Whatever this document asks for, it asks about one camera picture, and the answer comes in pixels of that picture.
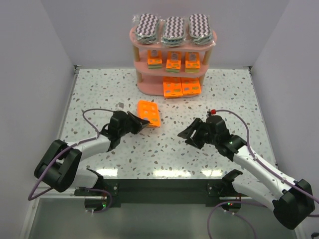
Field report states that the orange flat pack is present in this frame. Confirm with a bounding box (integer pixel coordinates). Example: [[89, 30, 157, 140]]
[[137, 100, 160, 127], [181, 77, 201, 96], [163, 76, 183, 98]]

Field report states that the orange sponge box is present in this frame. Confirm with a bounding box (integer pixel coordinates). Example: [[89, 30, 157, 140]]
[[185, 52, 200, 73], [147, 50, 162, 69], [165, 51, 182, 73]]

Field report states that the striped sponge pack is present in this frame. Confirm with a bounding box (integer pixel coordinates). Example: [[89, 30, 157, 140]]
[[188, 13, 215, 45], [161, 16, 186, 47], [133, 13, 160, 45]]

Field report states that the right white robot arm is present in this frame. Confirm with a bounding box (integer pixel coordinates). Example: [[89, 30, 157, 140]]
[[178, 115, 315, 230]]

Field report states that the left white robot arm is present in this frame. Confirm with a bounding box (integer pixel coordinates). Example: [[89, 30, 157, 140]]
[[33, 111, 150, 192]]

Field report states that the pink three-tier shelf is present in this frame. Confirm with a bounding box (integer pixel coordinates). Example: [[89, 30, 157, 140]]
[[129, 26, 214, 96]]

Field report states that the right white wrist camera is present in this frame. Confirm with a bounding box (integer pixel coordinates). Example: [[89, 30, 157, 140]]
[[207, 110, 216, 117]]

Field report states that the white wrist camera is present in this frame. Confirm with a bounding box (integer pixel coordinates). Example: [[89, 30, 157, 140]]
[[207, 110, 216, 117], [116, 102, 124, 109]]

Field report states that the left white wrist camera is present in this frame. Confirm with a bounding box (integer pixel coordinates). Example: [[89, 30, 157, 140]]
[[116, 102, 124, 109]]

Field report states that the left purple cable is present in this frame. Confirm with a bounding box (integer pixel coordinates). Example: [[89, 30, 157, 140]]
[[27, 108, 114, 214]]

